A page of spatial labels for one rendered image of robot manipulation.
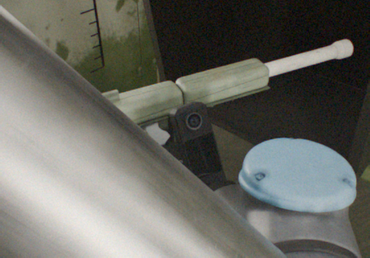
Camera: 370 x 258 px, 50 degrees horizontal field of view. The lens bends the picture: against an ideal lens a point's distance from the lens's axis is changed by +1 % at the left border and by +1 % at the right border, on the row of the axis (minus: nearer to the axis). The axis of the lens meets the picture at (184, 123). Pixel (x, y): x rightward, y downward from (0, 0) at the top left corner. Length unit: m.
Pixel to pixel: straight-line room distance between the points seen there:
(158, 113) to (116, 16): 1.13
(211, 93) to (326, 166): 0.32
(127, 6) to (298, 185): 1.48
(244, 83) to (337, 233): 0.38
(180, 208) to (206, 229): 0.02
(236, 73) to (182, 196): 0.49
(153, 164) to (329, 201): 0.18
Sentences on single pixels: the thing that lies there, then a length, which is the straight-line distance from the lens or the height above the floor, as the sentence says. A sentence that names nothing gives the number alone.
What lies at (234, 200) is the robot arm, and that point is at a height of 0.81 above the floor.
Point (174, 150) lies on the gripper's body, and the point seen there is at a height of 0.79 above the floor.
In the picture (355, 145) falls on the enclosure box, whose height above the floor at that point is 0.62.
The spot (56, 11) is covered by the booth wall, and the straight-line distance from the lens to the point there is 1.53.
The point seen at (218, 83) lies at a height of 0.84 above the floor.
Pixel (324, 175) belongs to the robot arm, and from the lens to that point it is 0.33.
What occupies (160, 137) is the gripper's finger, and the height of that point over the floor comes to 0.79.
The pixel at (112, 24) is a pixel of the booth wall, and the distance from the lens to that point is 1.70.
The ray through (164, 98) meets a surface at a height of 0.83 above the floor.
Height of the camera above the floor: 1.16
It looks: 37 degrees down
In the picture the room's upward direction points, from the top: straight up
